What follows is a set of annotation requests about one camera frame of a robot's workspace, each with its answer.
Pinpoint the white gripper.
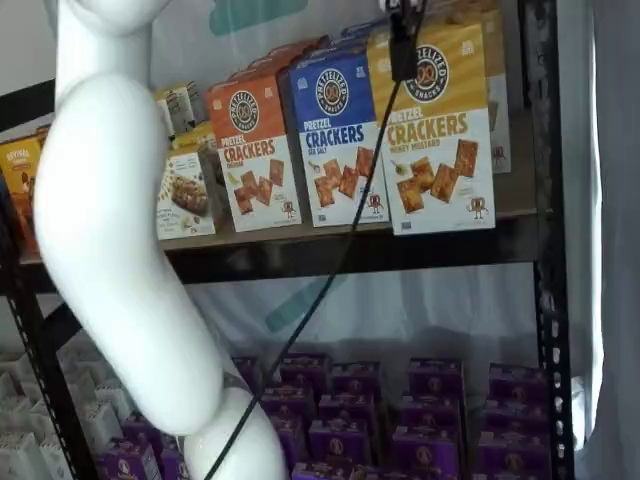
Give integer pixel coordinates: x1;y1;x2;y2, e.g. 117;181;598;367
377;0;429;84

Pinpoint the black cable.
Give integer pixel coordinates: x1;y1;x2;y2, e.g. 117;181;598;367
203;77;407;480

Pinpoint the teal tape strip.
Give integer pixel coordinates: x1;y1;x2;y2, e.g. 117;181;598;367
264;273;349;335

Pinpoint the white granola bar box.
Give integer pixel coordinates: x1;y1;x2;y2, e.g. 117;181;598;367
155;147;217;240

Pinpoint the orange cheddar cracker box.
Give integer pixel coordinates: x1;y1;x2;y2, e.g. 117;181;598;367
228;34;331;85
207;74;304;234

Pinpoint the grey curtain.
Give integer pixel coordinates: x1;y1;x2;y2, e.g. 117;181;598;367
557;0;640;480

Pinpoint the yellow honey mustard cracker box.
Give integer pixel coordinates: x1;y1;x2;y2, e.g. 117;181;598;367
424;0;513;175
367;22;497;236

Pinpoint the orange snack box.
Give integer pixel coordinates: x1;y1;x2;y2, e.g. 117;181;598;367
0;133;51;256

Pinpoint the purple snack box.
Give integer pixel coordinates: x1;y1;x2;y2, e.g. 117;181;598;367
159;447;194;480
94;439;162;480
232;355;261;387
477;432;547;480
488;363;549;401
279;353;331;386
399;394;461;431
331;362;384;396
392;427;461;476
308;419;374;464
292;462;381;480
274;415;309;461
482;397;549;436
122;414;167;444
260;384;316;416
408;357;464;396
318;393;379;426

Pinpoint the blue sea salt cracker box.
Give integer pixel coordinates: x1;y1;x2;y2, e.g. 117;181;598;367
294;28;372;65
289;53;391;229

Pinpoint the black metal shelf rack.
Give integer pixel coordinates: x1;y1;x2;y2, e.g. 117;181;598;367
0;0;576;480

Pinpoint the yellow-lidded snack box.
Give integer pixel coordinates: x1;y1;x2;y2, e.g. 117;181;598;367
172;79;211;127
152;87;194;137

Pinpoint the white carton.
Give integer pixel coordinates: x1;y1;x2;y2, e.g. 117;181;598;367
0;432;42;480
28;399;67;452
93;387;127;442

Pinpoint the white plastic backdrop sheet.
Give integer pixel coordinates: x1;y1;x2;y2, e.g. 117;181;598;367
0;0;539;369

